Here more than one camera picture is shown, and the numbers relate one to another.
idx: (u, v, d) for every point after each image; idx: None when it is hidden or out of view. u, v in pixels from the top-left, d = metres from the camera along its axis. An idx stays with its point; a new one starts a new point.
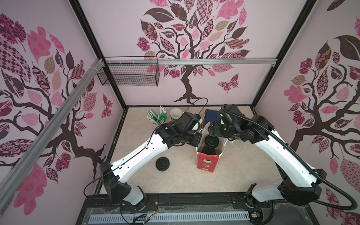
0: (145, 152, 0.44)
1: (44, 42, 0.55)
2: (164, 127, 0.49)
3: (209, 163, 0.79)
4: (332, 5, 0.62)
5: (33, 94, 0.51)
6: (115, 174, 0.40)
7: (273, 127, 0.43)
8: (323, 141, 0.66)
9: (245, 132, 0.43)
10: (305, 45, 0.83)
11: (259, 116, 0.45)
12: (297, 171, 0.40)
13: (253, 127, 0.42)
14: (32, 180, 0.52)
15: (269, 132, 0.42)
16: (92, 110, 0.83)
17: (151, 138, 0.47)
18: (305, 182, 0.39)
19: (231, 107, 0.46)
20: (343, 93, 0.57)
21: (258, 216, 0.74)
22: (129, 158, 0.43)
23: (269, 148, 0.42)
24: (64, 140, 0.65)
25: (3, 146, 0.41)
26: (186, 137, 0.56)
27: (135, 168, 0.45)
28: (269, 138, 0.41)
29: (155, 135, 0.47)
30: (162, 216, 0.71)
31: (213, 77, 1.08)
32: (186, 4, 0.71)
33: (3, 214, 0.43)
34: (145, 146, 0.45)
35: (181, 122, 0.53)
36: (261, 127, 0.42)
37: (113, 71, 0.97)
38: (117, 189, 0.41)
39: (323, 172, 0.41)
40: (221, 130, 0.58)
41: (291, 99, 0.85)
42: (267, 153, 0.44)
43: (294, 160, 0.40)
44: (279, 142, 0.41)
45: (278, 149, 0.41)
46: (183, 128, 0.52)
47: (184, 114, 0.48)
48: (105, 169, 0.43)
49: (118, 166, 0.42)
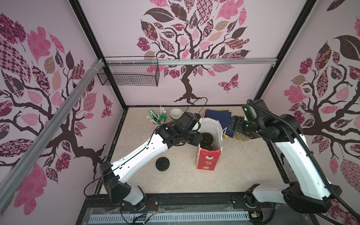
0: (145, 152, 0.44)
1: (44, 42, 0.55)
2: (164, 128, 0.49)
3: (212, 160, 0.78)
4: (332, 5, 0.62)
5: (33, 94, 0.51)
6: (115, 174, 0.40)
7: (301, 131, 0.39)
8: (323, 141, 0.66)
9: (269, 129, 0.40)
10: (305, 45, 0.83)
11: (288, 116, 0.41)
12: (312, 181, 0.38)
13: (279, 125, 0.38)
14: (32, 180, 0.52)
15: (296, 133, 0.39)
16: (92, 110, 0.83)
17: (151, 139, 0.47)
18: (317, 193, 0.38)
19: (258, 102, 0.43)
20: (344, 92, 0.57)
21: (258, 216, 0.74)
22: (129, 158, 0.43)
23: (290, 152, 0.40)
24: (64, 140, 0.65)
25: (3, 146, 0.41)
26: (187, 136, 0.57)
27: (136, 168, 0.45)
28: (295, 142, 0.38)
29: (155, 135, 0.47)
30: (162, 216, 0.71)
31: (213, 77, 1.08)
32: (186, 4, 0.71)
33: (3, 214, 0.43)
34: (145, 146, 0.45)
35: (181, 122, 0.53)
36: (288, 127, 0.38)
37: (113, 71, 0.97)
38: (118, 190, 0.41)
39: (339, 189, 0.38)
40: (243, 125, 0.55)
41: (291, 99, 0.85)
42: (286, 156, 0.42)
43: (312, 169, 0.38)
44: (303, 148, 0.38)
45: (300, 155, 0.38)
46: (183, 128, 0.52)
47: (185, 114, 0.52)
48: (105, 169, 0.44)
49: (118, 165, 0.42)
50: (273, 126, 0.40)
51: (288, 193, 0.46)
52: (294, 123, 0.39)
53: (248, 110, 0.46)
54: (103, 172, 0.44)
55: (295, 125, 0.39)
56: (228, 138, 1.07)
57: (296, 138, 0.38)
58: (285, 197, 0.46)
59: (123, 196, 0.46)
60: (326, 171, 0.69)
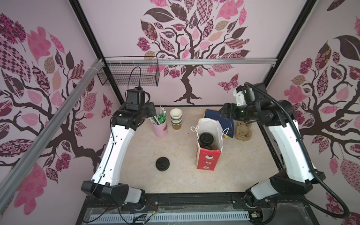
0: (116, 148, 0.42)
1: (44, 42, 0.55)
2: (118, 115, 0.45)
3: (212, 159, 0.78)
4: (332, 5, 0.62)
5: (33, 94, 0.51)
6: (103, 183, 0.39)
7: (295, 117, 0.40)
8: (323, 141, 0.66)
9: (264, 112, 0.41)
10: (304, 45, 0.83)
11: (285, 102, 0.41)
12: (298, 165, 0.40)
13: (274, 110, 0.40)
14: (32, 180, 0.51)
15: (289, 118, 0.39)
16: (92, 110, 0.83)
17: (114, 132, 0.43)
18: (300, 176, 0.40)
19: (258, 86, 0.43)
20: (344, 92, 0.57)
21: (258, 216, 0.74)
22: (105, 163, 0.40)
23: (281, 136, 0.41)
24: (64, 140, 0.65)
25: (3, 146, 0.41)
26: (143, 112, 0.54)
27: (118, 167, 0.43)
28: (287, 126, 0.39)
29: (115, 127, 0.44)
30: (162, 216, 0.71)
31: (213, 77, 1.08)
32: (186, 4, 0.71)
33: (4, 214, 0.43)
34: (113, 142, 0.42)
35: (131, 101, 0.49)
36: (283, 111, 0.39)
37: (113, 71, 0.97)
38: (115, 192, 0.40)
39: (323, 175, 0.40)
40: (236, 111, 0.56)
41: (291, 99, 0.85)
42: (276, 140, 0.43)
43: (300, 153, 0.39)
44: (294, 132, 0.39)
45: (289, 139, 0.40)
46: (136, 105, 0.49)
47: (128, 93, 0.49)
48: (89, 187, 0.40)
49: (100, 175, 0.39)
50: (268, 110, 0.41)
51: (275, 176, 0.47)
52: (289, 109, 0.40)
53: (248, 93, 0.47)
54: (90, 191, 0.41)
55: (290, 111, 0.40)
56: (228, 138, 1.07)
57: (288, 122, 0.39)
58: (272, 180, 0.49)
59: (123, 194, 0.45)
60: (326, 171, 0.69)
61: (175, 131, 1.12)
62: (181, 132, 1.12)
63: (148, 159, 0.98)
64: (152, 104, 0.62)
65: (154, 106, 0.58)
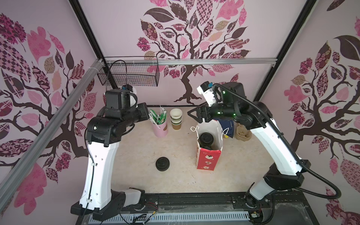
0: (98, 170, 0.35)
1: (44, 42, 0.55)
2: (93, 129, 0.35)
3: (212, 159, 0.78)
4: (332, 5, 0.62)
5: (33, 94, 0.51)
6: (93, 207, 0.35)
7: (271, 116, 0.42)
8: (323, 141, 0.66)
9: (243, 117, 0.41)
10: (304, 45, 0.83)
11: (259, 102, 0.43)
12: (286, 160, 0.41)
13: (252, 112, 0.40)
14: (32, 180, 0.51)
15: (268, 119, 0.41)
16: (91, 110, 0.83)
17: (92, 153, 0.35)
18: (291, 170, 0.41)
19: (236, 86, 0.41)
20: (344, 92, 0.57)
21: (258, 216, 0.74)
22: (89, 187, 0.35)
23: (264, 136, 0.42)
24: (64, 140, 0.65)
25: (3, 146, 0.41)
26: (127, 119, 0.43)
27: (106, 186, 0.39)
28: (266, 127, 0.40)
29: (92, 146, 0.35)
30: (162, 216, 0.71)
31: (213, 77, 1.08)
32: (186, 4, 0.71)
33: (4, 214, 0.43)
34: (93, 164, 0.35)
35: (111, 106, 0.39)
36: (260, 113, 0.40)
37: (113, 71, 0.97)
38: (106, 213, 0.37)
39: (308, 163, 0.42)
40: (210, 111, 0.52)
41: (291, 99, 0.85)
42: (260, 140, 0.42)
43: (285, 149, 0.41)
44: (275, 131, 0.41)
45: (272, 138, 0.41)
46: (117, 111, 0.39)
47: (108, 95, 0.38)
48: (78, 212, 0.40)
49: (87, 200, 0.36)
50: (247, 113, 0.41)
51: (269, 174, 0.48)
52: (265, 109, 0.42)
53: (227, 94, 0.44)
54: (80, 213, 0.39)
55: (266, 111, 0.42)
56: (228, 138, 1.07)
57: (268, 123, 0.41)
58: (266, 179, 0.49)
59: (119, 205, 0.44)
60: (326, 171, 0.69)
61: (175, 131, 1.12)
62: (181, 132, 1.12)
63: (148, 159, 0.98)
64: (143, 104, 0.51)
65: (146, 108, 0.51)
